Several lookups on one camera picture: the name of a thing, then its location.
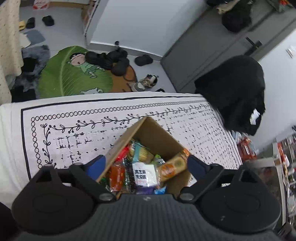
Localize orange small snack packet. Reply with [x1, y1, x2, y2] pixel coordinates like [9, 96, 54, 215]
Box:
[108, 162, 125, 192]

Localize green twisted stick snack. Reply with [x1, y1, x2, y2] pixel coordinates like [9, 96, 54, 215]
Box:
[123, 159, 136, 193]

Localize red white candy bar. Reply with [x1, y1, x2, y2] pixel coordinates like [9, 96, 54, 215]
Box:
[115, 145, 130, 162]

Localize red plastic basket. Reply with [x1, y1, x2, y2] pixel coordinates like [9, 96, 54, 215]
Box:
[237, 137, 257, 162]

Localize black door handle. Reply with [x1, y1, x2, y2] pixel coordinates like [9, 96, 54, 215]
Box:
[244, 37, 262, 56]

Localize black clothes pile on chair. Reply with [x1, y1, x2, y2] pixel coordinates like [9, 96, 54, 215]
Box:
[195, 55, 265, 136]

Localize blue snack packet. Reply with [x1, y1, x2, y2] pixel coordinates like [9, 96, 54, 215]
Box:
[154, 186, 167, 195]

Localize purple wafer pack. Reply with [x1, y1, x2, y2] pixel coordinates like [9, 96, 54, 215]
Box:
[135, 186, 154, 195]

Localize clear packet round crackers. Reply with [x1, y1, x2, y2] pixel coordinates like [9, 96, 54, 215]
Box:
[127, 141, 154, 164]

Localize cluttered white desk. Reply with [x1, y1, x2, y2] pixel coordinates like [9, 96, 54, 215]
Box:
[245, 142, 295, 230]

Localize black shoes pile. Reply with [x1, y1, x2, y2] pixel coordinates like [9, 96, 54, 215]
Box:
[85, 48, 130, 76]

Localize grey white sneaker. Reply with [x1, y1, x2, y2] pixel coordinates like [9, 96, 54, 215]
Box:
[129, 74, 158, 92]

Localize brown cardboard box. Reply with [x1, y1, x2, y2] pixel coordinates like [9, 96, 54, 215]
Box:
[96, 116, 191, 196]

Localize cream dotted curtain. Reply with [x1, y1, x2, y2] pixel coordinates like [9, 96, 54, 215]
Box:
[0, 0, 23, 104]

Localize green snack packet with tomato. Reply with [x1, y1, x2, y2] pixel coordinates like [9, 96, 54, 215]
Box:
[99, 176, 111, 191]

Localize orange biscuit sandwich pack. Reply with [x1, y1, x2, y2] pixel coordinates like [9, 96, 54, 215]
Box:
[157, 149, 190, 182]

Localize hanging clothes on door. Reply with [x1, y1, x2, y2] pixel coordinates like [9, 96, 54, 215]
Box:
[206, 0, 256, 33]

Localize green round-cookie snack packet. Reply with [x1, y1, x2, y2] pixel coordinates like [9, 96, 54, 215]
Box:
[151, 154, 165, 167]

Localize black slipper by door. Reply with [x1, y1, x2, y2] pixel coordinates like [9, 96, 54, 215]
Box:
[134, 54, 153, 67]

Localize grey door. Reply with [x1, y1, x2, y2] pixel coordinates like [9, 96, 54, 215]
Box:
[161, 1, 295, 93]

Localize white storage shelf rack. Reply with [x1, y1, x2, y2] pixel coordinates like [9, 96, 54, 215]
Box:
[81, 0, 100, 37]

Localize grey fluffy rug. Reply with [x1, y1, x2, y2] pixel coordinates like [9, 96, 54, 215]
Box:
[10, 45, 50, 102]

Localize white labelled snack packet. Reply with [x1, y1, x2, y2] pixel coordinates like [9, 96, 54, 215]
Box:
[132, 162, 159, 187]

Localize white black patterned blanket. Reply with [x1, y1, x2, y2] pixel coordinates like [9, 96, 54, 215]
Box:
[1, 92, 242, 206]

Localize green leaf cartoon rug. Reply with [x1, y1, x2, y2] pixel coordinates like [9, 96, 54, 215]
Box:
[38, 46, 137, 98]

